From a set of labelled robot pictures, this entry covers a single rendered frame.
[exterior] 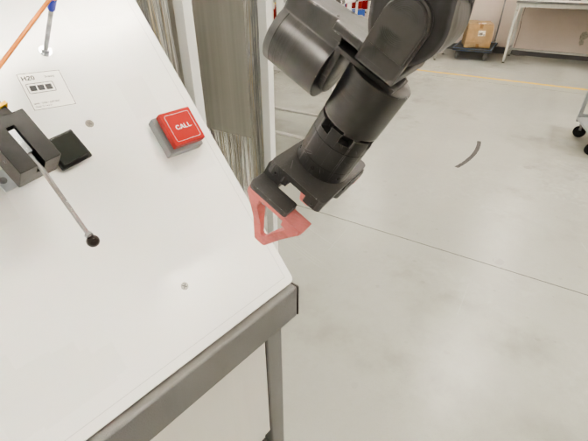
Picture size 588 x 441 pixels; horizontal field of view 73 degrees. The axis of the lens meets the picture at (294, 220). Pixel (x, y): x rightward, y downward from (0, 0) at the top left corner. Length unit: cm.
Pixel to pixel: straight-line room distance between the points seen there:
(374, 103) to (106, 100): 39
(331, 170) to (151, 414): 36
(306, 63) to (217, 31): 107
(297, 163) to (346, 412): 123
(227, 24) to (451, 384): 146
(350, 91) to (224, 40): 108
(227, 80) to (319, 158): 108
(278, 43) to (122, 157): 30
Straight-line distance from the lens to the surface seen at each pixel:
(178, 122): 59
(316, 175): 38
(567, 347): 200
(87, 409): 52
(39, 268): 52
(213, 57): 145
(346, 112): 34
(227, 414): 77
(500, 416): 166
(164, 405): 55
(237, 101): 142
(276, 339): 75
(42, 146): 47
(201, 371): 56
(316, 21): 36
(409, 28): 30
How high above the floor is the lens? 129
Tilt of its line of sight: 33 degrees down
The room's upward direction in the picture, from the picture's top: straight up
